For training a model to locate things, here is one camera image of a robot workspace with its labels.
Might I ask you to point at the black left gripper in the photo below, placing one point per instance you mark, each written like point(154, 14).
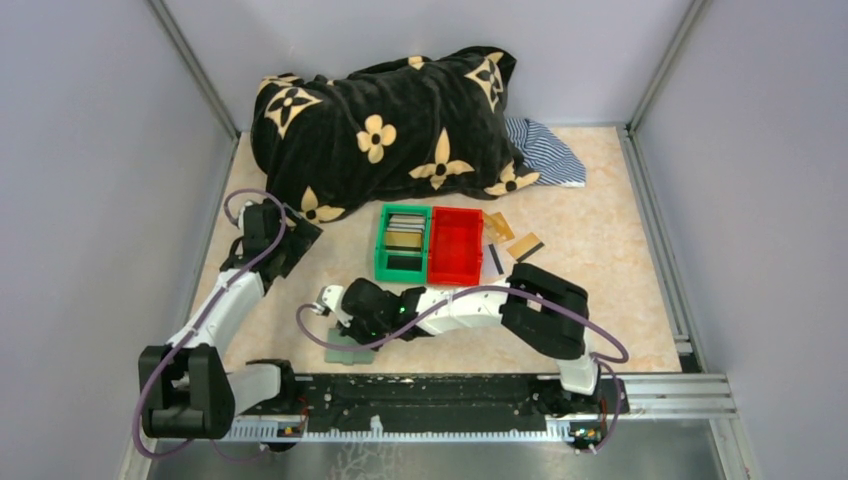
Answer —
point(302, 235)

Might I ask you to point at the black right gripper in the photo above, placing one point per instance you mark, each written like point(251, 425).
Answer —
point(351, 328)

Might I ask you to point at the mint green card holder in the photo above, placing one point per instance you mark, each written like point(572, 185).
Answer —
point(346, 358)

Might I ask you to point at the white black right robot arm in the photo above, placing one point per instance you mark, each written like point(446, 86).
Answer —
point(546, 312)

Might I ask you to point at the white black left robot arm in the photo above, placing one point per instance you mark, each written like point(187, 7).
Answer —
point(185, 390)

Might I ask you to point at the black card in bin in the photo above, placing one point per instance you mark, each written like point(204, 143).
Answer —
point(404, 262)

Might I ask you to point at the stack of cards in bin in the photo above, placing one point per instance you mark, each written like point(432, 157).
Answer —
point(405, 232)

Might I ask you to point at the white card black stripe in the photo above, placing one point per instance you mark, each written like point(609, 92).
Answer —
point(492, 266)

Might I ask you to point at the gold patterned card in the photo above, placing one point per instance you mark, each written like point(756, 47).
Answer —
point(496, 228)

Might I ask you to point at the gold card with stripe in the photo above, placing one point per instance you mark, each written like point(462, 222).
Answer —
point(525, 247)

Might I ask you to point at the green plastic bin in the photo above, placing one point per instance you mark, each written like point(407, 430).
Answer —
point(381, 273)

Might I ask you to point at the red plastic bin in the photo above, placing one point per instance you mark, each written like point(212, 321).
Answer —
point(455, 249)

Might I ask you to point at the black floral blanket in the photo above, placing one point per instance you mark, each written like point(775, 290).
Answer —
point(411, 128)

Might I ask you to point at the blue white striped cloth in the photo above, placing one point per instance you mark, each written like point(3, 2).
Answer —
point(546, 153)

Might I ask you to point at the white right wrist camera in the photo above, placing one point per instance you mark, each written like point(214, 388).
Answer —
point(329, 300)

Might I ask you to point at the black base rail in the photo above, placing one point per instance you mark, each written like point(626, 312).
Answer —
point(439, 404)

